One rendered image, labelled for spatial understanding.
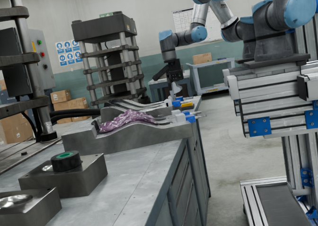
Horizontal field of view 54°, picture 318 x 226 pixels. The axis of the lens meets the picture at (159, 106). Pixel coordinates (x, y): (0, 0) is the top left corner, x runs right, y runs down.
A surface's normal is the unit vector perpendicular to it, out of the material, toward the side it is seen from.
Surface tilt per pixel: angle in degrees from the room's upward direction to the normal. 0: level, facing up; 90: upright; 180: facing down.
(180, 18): 90
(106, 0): 90
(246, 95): 90
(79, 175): 90
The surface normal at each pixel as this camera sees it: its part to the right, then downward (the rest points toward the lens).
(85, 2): -0.10, 0.16
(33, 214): 0.96, -0.15
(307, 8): 0.30, 0.22
